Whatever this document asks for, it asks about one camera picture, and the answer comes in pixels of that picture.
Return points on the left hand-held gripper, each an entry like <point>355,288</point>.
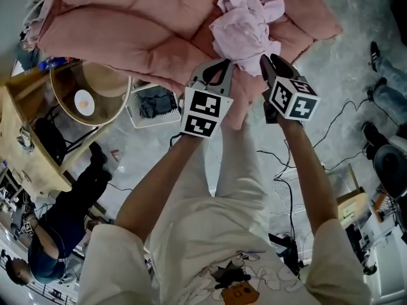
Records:
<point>203,106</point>

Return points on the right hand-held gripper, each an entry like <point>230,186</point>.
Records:
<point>292,100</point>

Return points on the light pink garment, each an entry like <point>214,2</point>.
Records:
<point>241,33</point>

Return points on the pink quilted cushion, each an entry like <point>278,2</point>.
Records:
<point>127,33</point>

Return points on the person's left forearm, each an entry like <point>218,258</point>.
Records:
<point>155,189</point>

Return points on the person's right forearm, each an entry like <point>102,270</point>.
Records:
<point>308,176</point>

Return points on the dark clothes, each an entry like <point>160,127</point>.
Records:
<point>157,106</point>

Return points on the person's cream trousers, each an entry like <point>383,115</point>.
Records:
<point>229,164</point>

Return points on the white plastic laundry basket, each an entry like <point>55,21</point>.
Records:
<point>132,119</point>

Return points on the round glass wooden-rim table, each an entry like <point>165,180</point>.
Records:
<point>105,87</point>

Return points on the small white plate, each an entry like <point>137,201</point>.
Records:
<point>84,102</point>

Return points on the blue plastic water bottle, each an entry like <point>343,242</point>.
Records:
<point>52,63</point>

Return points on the black chair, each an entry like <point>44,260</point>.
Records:
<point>51,138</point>

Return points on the person's cream printed t-shirt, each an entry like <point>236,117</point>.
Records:
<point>197,249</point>

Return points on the grey device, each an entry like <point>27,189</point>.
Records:
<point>25,140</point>

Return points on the light wooden desk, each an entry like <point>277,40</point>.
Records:
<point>28,170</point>

